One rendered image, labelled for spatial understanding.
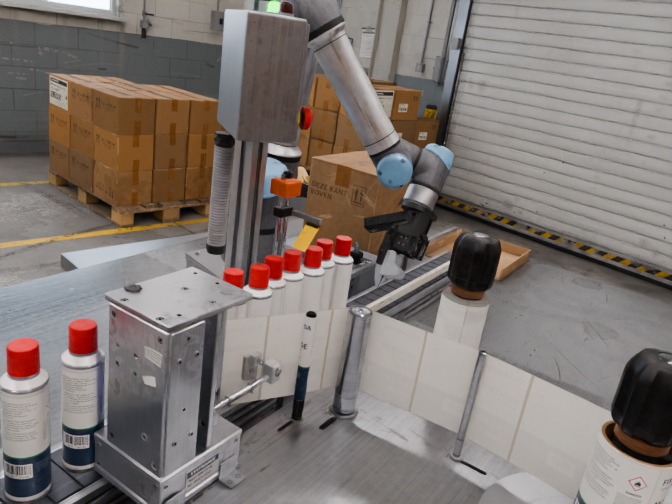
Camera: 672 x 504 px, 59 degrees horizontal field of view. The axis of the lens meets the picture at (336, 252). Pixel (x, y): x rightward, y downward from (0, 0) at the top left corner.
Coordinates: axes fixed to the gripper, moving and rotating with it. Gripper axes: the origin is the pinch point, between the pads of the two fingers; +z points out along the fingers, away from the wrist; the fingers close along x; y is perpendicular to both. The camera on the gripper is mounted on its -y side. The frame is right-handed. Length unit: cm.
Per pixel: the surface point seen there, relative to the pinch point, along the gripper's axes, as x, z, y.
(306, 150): 276, -111, -237
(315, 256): -33.7, 3.2, 2.3
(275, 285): -41.2, 11.2, 1.8
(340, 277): -22.3, 4.2, 2.7
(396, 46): 373, -276, -258
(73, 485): -67, 45, 4
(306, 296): -30.7, 10.6, 2.3
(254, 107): -60, -12, -3
